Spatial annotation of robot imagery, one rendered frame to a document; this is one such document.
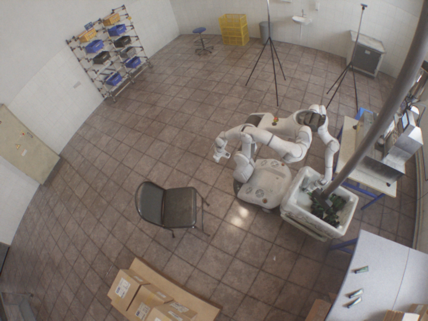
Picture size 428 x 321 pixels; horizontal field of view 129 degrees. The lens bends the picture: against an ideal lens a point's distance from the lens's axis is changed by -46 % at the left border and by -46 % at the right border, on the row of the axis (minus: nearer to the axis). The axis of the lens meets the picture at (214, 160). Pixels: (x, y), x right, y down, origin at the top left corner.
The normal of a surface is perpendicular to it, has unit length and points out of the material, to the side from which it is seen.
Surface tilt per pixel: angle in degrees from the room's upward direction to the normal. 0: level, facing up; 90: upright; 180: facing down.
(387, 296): 0
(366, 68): 90
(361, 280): 0
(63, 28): 90
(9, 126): 90
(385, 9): 90
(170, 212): 0
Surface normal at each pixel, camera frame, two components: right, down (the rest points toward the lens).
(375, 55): -0.49, 0.79
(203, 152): -0.18, -0.51
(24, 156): 0.85, 0.34
